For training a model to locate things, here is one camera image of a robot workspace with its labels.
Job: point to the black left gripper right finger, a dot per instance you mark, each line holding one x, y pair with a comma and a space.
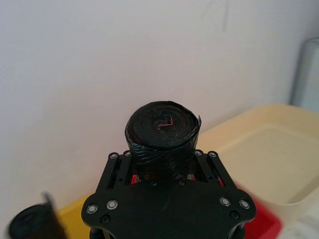
211, 169

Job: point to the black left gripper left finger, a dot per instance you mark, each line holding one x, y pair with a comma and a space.
113, 171

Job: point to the black plastic bag roll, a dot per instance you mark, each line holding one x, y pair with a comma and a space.
32, 221
162, 139

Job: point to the yellow plastic tray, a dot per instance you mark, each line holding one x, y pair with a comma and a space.
72, 211

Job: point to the cream plastic tray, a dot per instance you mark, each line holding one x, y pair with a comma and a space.
269, 154

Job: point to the red plastic tray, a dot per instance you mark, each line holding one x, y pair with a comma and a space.
265, 221

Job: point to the translucent grey container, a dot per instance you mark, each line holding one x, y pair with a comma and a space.
307, 74

